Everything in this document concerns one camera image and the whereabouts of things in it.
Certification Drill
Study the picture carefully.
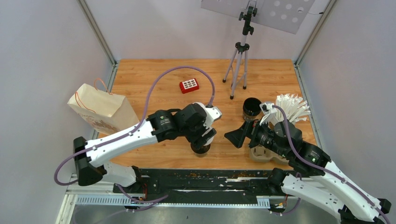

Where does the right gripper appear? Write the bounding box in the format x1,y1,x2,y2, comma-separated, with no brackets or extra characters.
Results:
223,115,289,159

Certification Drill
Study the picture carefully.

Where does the brown coffee cup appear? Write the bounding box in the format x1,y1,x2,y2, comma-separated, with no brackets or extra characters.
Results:
190,143,211,155

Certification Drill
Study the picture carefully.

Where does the white plastic cup lid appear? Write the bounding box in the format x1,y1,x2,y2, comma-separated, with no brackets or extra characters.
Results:
204,136,214,147

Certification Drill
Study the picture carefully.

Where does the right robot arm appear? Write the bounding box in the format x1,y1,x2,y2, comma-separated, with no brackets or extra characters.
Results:
225,120,391,224

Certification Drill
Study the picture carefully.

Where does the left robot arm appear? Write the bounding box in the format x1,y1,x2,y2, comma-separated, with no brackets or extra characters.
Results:
73,102,222,193

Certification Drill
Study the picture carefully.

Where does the cardboard cup carrier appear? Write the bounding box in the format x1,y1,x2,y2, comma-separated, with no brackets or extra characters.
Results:
248,146,289,165

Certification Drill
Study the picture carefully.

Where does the red white block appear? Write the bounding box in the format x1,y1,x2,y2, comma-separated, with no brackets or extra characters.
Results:
179,78,199,94

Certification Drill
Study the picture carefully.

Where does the paper cup of straws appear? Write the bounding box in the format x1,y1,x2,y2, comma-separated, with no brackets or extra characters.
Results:
271,93,311,125

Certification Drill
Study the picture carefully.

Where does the brown paper bag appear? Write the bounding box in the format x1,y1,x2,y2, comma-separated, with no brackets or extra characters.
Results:
67,78,140,135

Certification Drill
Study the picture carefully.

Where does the tripod stand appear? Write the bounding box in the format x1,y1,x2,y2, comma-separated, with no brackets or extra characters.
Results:
222,0,257,100

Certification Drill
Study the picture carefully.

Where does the white perforated board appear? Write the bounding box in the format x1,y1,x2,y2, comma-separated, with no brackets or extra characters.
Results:
201,0,315,34

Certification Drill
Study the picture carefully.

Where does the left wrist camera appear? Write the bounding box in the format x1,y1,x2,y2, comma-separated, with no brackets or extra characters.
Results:
197,102,222,128

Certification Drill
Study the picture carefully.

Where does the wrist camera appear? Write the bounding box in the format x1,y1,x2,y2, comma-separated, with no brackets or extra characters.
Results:
259,101,276,125
197,102,222,128

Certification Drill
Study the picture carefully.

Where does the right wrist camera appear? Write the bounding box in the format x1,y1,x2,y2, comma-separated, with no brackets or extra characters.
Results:
259,101,276,125

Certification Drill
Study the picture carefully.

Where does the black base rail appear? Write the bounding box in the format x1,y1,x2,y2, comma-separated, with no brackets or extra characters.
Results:
72,168,294,209

